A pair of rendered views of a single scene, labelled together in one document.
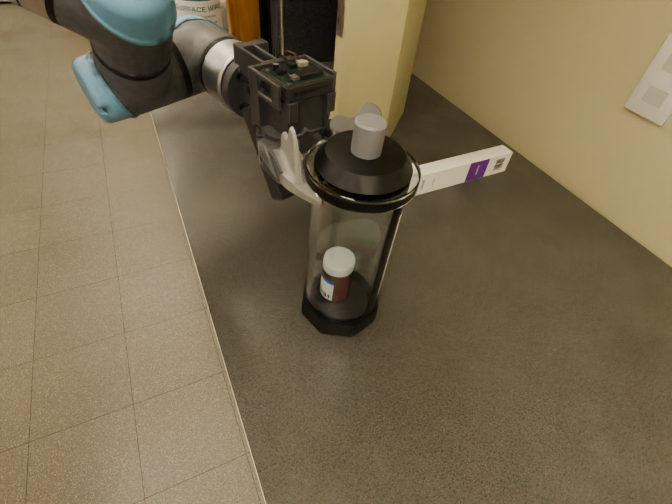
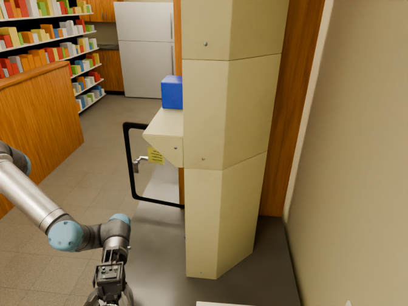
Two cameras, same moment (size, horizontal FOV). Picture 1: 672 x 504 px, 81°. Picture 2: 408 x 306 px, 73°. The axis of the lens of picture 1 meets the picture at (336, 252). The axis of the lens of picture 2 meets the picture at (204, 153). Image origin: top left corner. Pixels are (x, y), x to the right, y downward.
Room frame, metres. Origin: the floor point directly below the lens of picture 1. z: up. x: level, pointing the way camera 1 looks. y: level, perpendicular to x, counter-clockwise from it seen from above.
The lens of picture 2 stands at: (0.14, -0.40, 1.83)
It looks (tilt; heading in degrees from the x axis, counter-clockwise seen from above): 29 degrees down; 35
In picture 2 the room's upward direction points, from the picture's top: 1 degrees clockwise
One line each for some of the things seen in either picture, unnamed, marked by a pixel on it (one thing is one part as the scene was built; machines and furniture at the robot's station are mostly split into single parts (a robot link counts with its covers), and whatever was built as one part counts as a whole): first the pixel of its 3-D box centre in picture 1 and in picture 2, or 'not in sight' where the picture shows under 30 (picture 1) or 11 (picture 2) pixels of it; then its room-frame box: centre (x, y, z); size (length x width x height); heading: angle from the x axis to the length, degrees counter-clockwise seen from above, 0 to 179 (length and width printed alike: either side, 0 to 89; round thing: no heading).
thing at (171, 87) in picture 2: not in sight; (178, 91); (0.86, 0.20, 1.56); 0.10 x 0.10 x 0.09; 29
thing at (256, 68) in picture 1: (277, 100); (112, 272); (0.41, 0.08, 1.18); 0.12 x 0.08 x 0.09; 44
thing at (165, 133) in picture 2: not in sight; (174, 129); (0.77, 0.15, 1.46); 0.32 x 0.12 x 0.10; 29
